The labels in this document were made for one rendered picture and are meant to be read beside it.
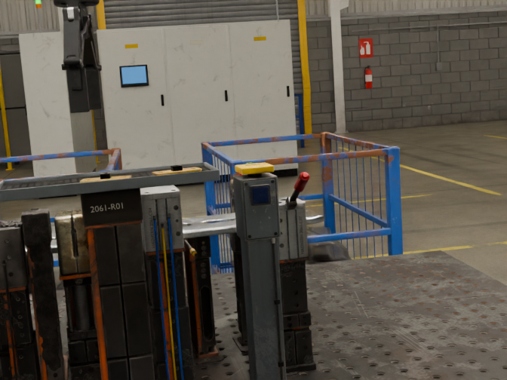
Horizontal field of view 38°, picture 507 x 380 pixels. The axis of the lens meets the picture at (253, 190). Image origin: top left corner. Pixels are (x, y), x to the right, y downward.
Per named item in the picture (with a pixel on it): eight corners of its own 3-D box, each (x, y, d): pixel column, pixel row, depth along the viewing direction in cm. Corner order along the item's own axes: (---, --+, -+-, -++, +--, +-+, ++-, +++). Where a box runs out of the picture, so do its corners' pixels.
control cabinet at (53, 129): (62, 175, 1150) (44, 13, 1113) (97, 173, 1156) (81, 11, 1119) (34, 199, 914) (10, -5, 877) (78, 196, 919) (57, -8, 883)
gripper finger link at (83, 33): (90, 20, 125) (88, 13, 123) (87, 70, 118) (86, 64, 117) (66, 22, 124) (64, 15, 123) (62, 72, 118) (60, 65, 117)
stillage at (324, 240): (212, 292, 464) (200, 141, 450) (335, 278, 478) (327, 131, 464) (244, 363, 347) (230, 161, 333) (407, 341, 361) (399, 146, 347)
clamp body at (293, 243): (308, 353, 167) (299, 194, 161) (324, 371, 156) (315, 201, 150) (266, 359, 165) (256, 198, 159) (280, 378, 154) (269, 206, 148)
